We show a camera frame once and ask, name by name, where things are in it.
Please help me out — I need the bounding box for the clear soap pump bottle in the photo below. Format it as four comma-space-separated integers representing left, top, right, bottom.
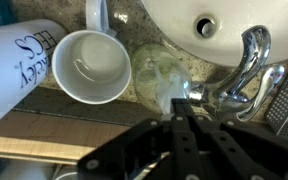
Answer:
130, 43, 193, 122

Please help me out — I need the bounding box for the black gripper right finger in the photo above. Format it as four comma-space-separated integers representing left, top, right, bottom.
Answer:
180, 98, 288, 180

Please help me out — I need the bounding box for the white ceramic mug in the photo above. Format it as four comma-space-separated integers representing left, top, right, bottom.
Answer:
51, 0, 133, 105

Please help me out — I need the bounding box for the white oval sink basin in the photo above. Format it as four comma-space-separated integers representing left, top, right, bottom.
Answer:
140, 0, 288, 68

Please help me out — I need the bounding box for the chrome sink faucet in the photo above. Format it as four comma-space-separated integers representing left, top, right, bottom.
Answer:
186, 24, 287, 123

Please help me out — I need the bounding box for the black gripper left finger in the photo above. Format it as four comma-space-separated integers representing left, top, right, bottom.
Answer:
77, 98, 205, 180

